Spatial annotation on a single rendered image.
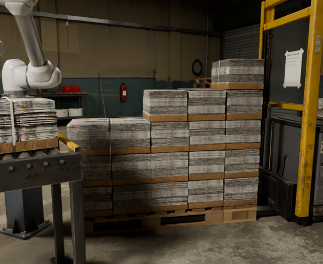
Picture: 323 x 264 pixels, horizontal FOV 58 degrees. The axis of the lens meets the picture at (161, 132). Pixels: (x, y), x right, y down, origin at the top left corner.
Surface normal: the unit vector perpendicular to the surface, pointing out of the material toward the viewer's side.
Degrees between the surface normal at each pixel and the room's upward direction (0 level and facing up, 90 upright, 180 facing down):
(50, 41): 90
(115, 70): 90
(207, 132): 89
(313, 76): 90
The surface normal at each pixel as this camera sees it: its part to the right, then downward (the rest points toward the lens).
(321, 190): 0.18, 0.15
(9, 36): 0.51, 0.14
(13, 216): -0.40, 0.15
